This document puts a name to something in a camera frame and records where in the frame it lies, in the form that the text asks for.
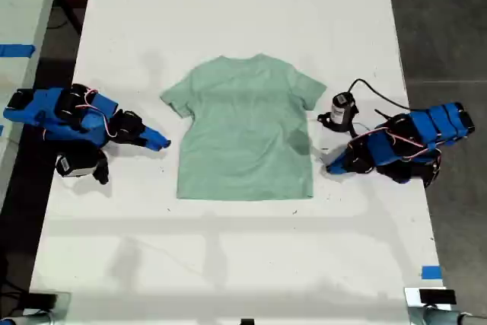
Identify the short blue tape strip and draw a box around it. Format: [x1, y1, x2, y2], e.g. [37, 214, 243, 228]
[420, 264, 444, 281]

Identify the black camera stalk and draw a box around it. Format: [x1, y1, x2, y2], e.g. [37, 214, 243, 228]
[92, 148, 112, 186]

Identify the small black box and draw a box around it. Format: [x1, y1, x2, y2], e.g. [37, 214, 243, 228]
[27, 292, 59, 309]

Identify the black labelled camera box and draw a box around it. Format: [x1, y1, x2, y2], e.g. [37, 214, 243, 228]
[317, 91, 361, 134]

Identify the black camera cable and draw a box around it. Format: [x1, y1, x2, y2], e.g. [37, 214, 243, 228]
[348, 78, 412, 111]

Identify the metal table clamp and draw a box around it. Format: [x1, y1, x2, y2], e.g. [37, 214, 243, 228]
[21, 306, 74, 325]
[406, 304, 487, 325]

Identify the black box on white plate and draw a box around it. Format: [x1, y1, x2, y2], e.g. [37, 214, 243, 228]
[403, 285, 457, 307]

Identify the long blue tape strip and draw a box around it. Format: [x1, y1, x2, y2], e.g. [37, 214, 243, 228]
[0, 43, 37, 59]

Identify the pale green T-shirt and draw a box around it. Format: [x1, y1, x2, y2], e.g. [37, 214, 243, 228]
[159, 53, 329, 202]

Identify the black white camera box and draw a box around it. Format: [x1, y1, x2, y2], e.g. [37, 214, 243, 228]
[55, 148, 101, 179]

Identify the red white servo wire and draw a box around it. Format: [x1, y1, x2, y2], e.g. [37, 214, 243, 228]
[72, 88, 119, 140]
[346, 126, 443, 164]

